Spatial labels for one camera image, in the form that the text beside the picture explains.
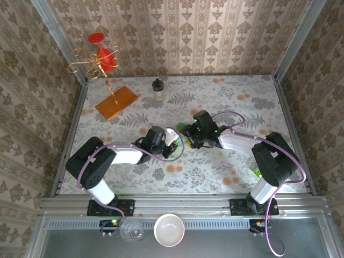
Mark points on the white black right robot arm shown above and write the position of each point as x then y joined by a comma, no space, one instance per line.
274,161

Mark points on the white bowl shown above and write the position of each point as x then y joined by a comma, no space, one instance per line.
169,230

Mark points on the clear glass cup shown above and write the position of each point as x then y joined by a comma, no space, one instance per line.
131,230

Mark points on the gold stand with orange base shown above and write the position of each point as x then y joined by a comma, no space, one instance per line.
123,98

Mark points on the red goblet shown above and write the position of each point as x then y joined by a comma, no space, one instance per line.
107,59

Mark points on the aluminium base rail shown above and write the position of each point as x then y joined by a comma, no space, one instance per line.
182,205

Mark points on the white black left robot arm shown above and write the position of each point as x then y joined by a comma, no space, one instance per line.
88,164

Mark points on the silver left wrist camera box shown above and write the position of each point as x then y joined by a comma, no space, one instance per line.
172,135

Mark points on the aluminium side rail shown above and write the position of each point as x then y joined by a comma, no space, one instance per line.
295,139
68,139

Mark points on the aluminium corner post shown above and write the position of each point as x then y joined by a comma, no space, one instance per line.
59,40
298,40

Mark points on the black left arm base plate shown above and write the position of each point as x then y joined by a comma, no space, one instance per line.
127,208

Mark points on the black controller board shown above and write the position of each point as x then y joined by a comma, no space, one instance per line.
258,227
108,227

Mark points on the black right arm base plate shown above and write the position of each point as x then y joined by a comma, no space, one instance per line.
236,208

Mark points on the small bottle with black cap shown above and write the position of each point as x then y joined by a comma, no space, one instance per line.
158,92

